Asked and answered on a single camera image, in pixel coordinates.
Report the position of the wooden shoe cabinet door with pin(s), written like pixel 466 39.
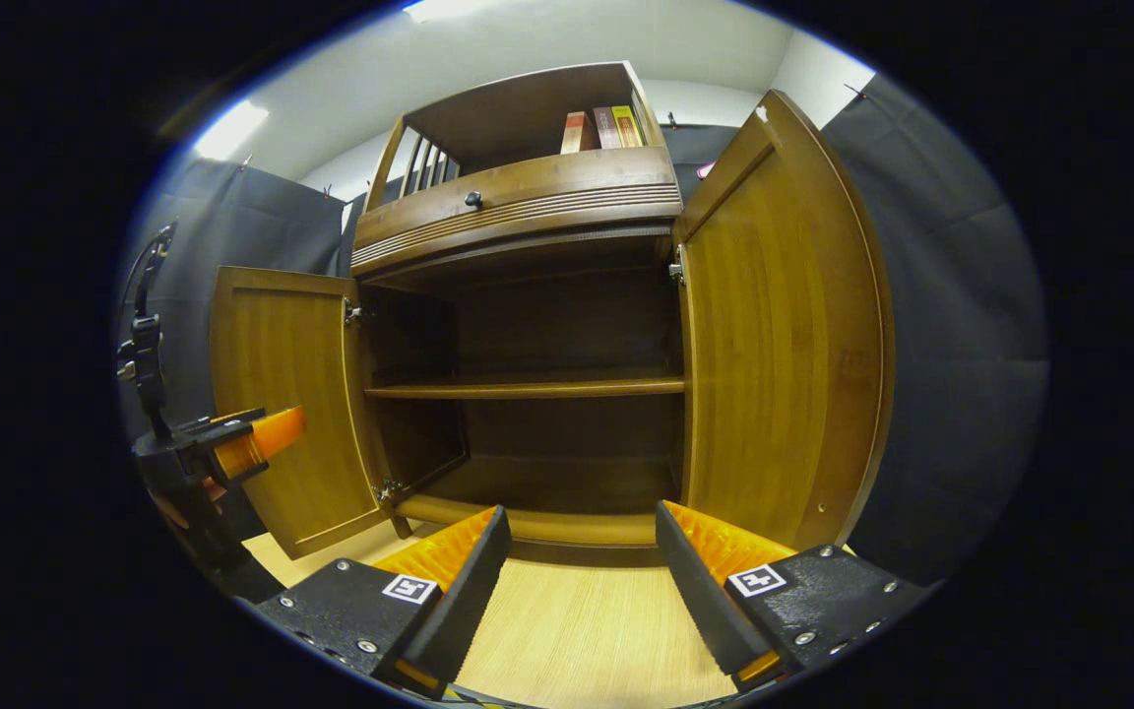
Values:
pixel 282 394
pixel 784 345

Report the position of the metal door hinge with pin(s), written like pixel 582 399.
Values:
pixel 388 490
pixel 676 268
pixel 351 313

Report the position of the maroon book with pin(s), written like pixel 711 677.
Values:
pixel 607 128

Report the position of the wooden inner shelf board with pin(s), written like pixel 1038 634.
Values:
pixel 528 387

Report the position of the wooden cabinet drawer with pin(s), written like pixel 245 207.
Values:
pixel 547 187

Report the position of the orange book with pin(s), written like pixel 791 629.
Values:
pixel 577 133

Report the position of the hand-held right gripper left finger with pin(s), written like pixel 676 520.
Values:
pixel 464 601

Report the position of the black backdrop cloth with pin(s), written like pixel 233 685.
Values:
pixel 961 345

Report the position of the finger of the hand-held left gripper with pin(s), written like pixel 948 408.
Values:
pixel 252 438

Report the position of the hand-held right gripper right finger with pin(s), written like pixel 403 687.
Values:
pixel 705 601

